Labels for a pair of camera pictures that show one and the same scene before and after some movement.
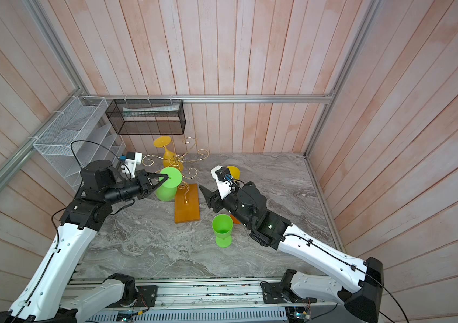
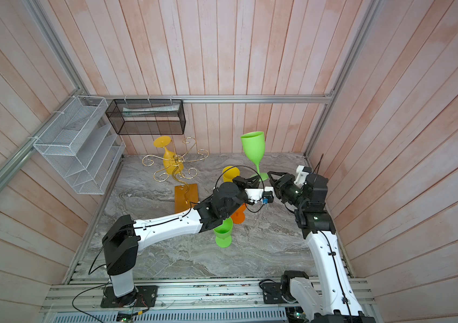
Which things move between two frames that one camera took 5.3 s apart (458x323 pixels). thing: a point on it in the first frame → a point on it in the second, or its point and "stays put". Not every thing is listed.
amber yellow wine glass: x=170 y=159 stays put
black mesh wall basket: x=147 y=116 stays put
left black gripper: x=145 y=182 → x=245 y=182
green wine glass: x=168 y=190 → x=254 y=144
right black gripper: x=213 y=200 → x=282 y=186
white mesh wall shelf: x=79 y=133 stays put
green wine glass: x=222 y=225 stays put
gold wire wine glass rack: x=186 y=197 stays put
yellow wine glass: x=235 y=171 stays put
